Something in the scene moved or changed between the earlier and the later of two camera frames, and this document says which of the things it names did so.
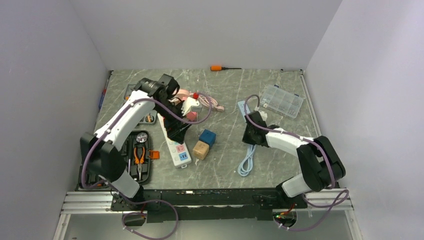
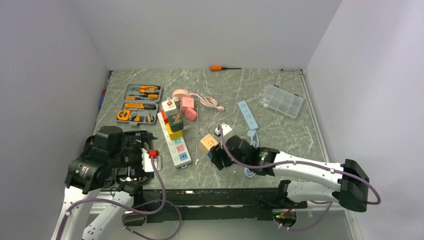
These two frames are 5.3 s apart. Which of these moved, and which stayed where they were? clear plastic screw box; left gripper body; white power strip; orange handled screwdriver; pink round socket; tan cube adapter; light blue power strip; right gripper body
Moved: tan cube adapter; right gripper body; left gripper body
Stayed: light blue power strip; white power strip; orange handled screwdriver; pink round socket; clear plastic screw box
